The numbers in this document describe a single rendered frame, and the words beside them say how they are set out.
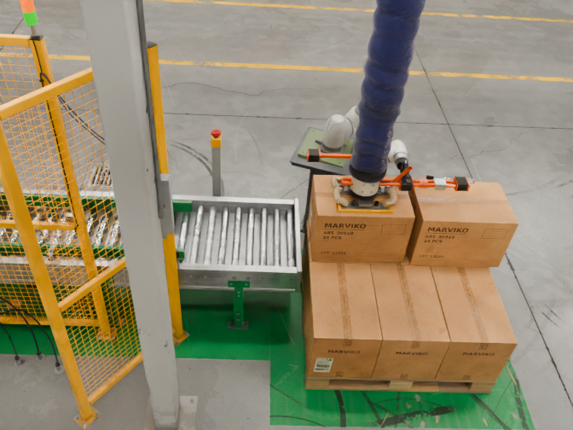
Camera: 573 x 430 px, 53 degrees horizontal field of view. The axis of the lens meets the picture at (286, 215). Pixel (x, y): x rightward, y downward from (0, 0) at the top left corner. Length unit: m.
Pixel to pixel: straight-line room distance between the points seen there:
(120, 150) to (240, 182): 3.13
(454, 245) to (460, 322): 0.50
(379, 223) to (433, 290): 0.56
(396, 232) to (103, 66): 2.25
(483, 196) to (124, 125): 2.54
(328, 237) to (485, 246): 1.01
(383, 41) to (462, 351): 1.85
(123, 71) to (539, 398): 3.30
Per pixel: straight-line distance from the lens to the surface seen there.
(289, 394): 3.76
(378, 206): 3.54
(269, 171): 5.28
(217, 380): 3.81
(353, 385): 3.83
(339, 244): 3.63
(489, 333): 3.65
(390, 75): 3.03
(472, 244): 3.82
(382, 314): 3.52
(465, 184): 3.67
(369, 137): 3.23
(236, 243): 3.79
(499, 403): 4.07
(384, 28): 2.93
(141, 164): 2.11
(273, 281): 3.64
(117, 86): 1.95
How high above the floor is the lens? 3.24
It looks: 42 degrees down
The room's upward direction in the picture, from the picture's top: 5 degrees clockwise
